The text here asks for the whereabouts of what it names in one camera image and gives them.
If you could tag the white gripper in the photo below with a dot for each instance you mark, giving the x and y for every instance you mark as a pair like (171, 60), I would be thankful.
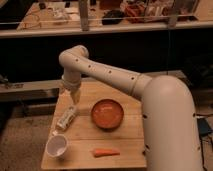
(72, 85)

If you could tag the clear plastic bottle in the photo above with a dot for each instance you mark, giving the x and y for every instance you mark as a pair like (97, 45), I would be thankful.
(66, 118)

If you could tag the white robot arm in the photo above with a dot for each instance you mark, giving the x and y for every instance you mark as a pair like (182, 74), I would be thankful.
(171, 135)

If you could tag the wooden board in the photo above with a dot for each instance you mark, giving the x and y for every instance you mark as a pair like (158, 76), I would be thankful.
(83, 136)

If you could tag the orange bowl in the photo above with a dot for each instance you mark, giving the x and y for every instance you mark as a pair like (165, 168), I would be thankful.
(107, 114)

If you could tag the white cup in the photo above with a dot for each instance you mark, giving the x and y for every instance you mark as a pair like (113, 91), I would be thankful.
(56, 146)

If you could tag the orange carrot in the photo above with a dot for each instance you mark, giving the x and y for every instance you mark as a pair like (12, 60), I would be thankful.
(105, 152)

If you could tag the background workbench with clutter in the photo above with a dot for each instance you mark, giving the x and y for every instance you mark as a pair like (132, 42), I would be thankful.
(29, 18)

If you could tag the metal rail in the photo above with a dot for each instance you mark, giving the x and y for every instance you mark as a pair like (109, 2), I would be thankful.
(30, 90)

